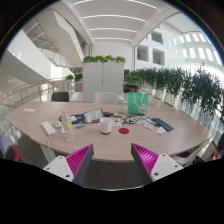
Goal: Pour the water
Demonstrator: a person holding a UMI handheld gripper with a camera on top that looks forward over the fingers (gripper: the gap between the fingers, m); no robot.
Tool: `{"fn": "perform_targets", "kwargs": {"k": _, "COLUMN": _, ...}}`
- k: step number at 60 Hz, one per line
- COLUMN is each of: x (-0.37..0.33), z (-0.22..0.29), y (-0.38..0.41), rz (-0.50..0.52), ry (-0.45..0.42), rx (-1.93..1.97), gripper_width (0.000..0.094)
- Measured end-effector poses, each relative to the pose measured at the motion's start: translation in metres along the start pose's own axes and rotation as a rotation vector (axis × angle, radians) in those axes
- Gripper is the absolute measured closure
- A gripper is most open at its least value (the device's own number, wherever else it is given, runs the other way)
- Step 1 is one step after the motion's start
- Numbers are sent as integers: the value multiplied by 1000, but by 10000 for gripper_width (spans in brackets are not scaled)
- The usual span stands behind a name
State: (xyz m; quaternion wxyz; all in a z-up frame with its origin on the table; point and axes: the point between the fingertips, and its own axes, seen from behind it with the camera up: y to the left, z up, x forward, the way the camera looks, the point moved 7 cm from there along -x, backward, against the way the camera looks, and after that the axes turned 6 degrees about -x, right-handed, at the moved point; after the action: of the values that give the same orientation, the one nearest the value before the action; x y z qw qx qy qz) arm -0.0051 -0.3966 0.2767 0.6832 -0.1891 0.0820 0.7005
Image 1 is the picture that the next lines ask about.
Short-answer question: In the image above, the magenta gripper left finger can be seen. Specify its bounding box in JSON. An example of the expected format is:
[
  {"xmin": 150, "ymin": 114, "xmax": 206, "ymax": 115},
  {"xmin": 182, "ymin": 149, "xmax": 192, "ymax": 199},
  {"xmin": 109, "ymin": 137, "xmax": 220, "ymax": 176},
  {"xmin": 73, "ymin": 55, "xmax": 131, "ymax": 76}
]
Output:
[{"xmin": 44, "ymin": 144, "xmax": 94, "ymax": 186}]

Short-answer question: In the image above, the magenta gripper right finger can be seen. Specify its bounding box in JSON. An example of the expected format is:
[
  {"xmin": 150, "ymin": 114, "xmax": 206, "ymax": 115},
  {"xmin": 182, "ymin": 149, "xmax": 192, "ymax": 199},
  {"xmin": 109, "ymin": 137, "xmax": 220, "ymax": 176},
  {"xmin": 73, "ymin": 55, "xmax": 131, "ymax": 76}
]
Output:
[{"xmin": 131, "ymin": 143, "xmax": 182, "ymax": 185}]

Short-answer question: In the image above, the clear plastic water bottle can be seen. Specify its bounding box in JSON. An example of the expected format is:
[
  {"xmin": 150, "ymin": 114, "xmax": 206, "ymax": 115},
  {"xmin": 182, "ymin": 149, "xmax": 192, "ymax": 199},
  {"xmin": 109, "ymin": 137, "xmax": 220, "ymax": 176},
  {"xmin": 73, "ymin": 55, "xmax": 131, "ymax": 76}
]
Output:
[{"xmin": 62, "ymin": 110, "xmax": 74, "ymax": 141}]

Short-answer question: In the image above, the blue marker pen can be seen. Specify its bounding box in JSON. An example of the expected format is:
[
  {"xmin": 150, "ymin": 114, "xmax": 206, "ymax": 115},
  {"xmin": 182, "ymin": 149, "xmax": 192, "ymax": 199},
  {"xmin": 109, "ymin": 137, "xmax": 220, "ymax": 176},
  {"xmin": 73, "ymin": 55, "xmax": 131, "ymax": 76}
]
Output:
[{"xmin": 76, "ymin": 124, "xmax": 85, "ymax": 129}]

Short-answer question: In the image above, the dark blue phone case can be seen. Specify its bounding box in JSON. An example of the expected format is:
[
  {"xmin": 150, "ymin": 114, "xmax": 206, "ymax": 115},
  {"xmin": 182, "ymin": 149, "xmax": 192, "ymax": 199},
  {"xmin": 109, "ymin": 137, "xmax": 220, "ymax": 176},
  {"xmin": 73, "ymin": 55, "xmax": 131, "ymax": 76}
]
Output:
[{"xmin": 152, "ymin": 118, "xmax": 174, "ymax": 131}]

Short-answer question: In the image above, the red round coaster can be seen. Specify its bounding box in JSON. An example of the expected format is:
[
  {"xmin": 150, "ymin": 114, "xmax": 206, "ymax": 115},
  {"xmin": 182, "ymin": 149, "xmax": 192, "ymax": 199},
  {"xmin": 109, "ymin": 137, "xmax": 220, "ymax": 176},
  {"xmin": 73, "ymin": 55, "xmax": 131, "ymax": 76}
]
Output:
[{"xmin": 118, "ymin": 128, "xmax": 129, "ymax": 134}]

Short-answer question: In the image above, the white power strip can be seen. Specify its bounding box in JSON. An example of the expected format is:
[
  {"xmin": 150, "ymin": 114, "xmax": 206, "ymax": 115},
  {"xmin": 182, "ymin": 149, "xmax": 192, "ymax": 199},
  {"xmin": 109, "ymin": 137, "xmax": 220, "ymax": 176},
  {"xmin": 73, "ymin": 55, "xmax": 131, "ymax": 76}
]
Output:
[{"xmin": 42, "ymin": 121, "xmax": 56, "ymax": 136}]

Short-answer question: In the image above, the white chair at right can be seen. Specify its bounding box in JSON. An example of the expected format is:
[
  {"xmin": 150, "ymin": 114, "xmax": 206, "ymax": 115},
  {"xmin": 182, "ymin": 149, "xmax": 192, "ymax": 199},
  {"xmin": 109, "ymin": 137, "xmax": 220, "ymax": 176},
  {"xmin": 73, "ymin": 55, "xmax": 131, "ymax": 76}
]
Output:
[{"xmin": 172, "ymin": 139, "xmax": 212, "ymax": 166}]

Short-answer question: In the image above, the white ceramic mug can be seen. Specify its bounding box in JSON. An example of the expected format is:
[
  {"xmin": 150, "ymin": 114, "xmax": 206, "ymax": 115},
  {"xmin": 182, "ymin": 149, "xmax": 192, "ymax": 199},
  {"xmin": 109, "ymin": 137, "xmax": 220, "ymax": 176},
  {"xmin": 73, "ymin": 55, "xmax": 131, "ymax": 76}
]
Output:
[{"xmin": 100, "ymin": 117, "xmax": 112, "ymax": 134}]

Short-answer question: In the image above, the tablet with dark case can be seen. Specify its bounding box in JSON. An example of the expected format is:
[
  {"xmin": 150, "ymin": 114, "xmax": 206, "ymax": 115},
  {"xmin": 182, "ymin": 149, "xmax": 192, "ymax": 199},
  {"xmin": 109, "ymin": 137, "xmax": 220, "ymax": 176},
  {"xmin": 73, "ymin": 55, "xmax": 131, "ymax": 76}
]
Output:
[{"xmin": 84, "ymin": 108, "xmax": 104, "ymax": 123}]

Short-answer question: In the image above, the red and black bag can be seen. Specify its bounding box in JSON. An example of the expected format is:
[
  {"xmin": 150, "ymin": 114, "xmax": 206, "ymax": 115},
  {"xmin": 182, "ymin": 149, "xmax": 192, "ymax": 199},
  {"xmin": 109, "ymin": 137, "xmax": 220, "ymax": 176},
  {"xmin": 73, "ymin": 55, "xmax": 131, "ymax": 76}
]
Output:
[{"xmin": 0, "ymin": 133, "xmax": 22, "ymax": 162}]

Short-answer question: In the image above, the green tote bag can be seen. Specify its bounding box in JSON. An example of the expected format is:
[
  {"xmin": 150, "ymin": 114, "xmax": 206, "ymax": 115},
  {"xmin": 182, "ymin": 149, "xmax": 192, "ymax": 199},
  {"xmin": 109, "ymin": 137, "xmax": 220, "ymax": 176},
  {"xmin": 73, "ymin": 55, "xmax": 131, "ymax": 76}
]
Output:
[{"xmin": 127, "ymin": 92, "xmax": 149, "ymax": 114}]

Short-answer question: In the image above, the black office chair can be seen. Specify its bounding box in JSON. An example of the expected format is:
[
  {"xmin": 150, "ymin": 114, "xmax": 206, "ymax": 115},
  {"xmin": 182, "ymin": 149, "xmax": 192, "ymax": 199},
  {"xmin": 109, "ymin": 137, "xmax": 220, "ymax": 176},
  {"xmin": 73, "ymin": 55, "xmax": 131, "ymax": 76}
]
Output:
[{"xmin": 51, "ymin": 92, "xmax": 69, "ymax": 102}]

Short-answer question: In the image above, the white paper sheet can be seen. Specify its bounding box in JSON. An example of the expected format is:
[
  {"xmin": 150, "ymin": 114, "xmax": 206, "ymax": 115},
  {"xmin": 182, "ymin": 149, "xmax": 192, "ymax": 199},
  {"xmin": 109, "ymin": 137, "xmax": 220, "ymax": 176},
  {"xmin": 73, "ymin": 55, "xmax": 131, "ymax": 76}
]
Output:
[{"xmin": 23, "ymin": 108, "xmax": 36, "ymax": 113}]

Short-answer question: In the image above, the clear tall plastic bottle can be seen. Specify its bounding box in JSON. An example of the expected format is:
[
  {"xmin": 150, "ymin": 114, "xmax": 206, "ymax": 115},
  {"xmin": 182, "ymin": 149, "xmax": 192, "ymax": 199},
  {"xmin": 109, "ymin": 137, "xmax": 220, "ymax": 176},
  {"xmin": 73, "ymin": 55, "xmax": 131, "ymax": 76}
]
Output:
[{"xmin": 116, "ymin": 94, "xmax": 124, "ymax": 113}]

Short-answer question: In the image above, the green plant hedge row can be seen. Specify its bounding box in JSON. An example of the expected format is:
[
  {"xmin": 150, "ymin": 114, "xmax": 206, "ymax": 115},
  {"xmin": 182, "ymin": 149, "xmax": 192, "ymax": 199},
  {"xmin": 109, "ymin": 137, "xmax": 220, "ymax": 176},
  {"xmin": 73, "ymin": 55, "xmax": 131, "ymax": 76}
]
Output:
[{"xmin": 124, "ymin": 66, "xmax": 224, "ymax": 124}]

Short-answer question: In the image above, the white cabinet with plants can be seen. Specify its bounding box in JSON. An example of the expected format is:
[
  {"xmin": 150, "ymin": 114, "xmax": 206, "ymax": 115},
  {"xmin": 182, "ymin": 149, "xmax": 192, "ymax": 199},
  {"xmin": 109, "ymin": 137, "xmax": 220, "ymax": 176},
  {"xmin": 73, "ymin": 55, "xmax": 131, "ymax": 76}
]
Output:
[{"xmin": 82, "ymin": 55, "xmax": 126, "ymax": 103}]

